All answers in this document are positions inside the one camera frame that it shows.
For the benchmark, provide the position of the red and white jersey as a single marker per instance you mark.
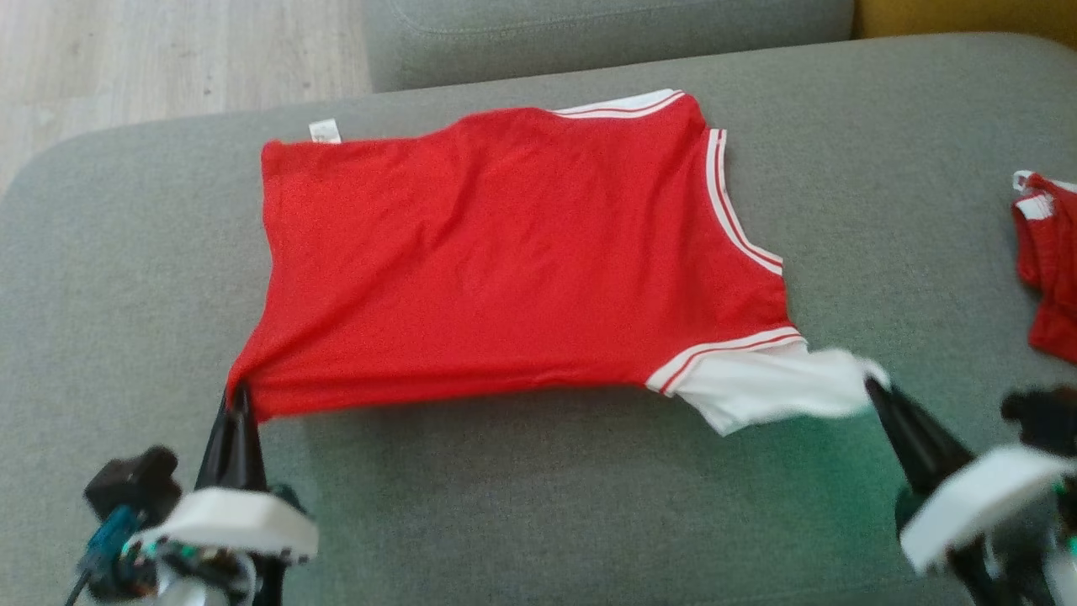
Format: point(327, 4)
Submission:
point(505, 252)

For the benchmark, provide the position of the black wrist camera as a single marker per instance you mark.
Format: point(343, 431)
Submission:
point(1043, 421)
point(135, 484)

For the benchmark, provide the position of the grey fabric sofa seat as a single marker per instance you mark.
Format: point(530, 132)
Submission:
point(547, 505)

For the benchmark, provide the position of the large grey sofa cushion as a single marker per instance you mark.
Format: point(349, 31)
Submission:
point(606, 42)

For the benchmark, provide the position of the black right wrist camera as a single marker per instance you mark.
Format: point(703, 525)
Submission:
point(1043, 421)

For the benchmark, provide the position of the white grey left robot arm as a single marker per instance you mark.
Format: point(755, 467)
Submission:
point(193, 589)

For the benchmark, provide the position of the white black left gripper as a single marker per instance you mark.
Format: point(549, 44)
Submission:
point(236, 522)

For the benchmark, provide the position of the red Bulls 23 shorts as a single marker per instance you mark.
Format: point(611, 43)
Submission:
point(1052, 269)

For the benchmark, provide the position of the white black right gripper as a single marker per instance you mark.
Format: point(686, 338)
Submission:
point(984, 492)

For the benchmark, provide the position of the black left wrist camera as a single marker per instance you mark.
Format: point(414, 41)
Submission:
point(135, 484)

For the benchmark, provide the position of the yellow sofa section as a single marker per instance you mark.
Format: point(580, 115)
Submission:
point(968, 17)

